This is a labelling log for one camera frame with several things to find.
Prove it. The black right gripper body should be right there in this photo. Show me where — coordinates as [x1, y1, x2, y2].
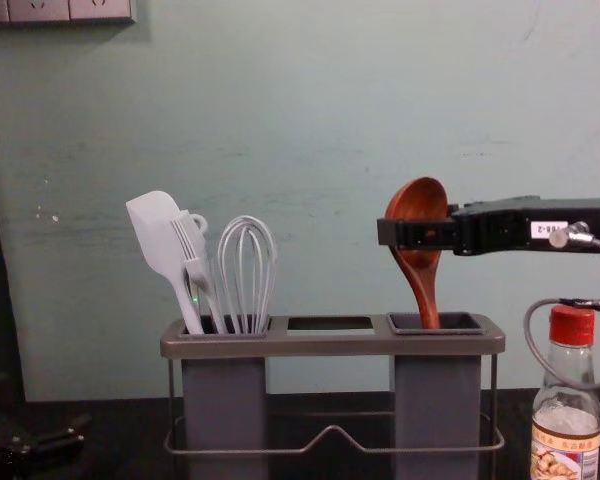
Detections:
[448, 195, 600, 258]

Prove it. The brown wooden spoon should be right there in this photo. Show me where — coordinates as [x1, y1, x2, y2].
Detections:
[384, 177, 450, 332]

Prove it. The black table cloth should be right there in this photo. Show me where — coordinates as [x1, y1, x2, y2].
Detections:
[0, 385, 600, 480]

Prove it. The red bottle cap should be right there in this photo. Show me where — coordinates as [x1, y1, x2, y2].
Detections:
[549, 304, 596, 347]

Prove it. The grey metal utensil rack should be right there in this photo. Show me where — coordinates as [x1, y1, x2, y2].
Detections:
[160, 314, 507, 480]

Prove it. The grey plastic utensil cup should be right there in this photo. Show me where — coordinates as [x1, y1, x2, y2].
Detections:
[179, 314, 271, 480]
[386, 311, 483, 480]

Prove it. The light grey whisk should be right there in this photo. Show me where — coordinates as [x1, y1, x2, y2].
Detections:
[216, 215, 279, 335]

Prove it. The clear bottle with printed label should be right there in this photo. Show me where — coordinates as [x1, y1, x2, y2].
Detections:
[530, 339, 600, 480]

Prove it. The light grey slotted turner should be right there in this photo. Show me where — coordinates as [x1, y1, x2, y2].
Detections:
[169, 211, 227, 335]

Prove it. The white silicone spatula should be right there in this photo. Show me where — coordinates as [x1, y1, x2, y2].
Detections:
[125, 189, 207, 336]

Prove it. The grey cable with silver plug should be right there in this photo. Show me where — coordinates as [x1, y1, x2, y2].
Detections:
[548, 221, 600, 260]

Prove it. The grey cable with black tape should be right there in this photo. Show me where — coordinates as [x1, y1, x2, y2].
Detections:
[524, 297, 600, 392]

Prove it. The grey wall socket panel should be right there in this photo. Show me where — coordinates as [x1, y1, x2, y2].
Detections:
[0, 0, 137, 27]

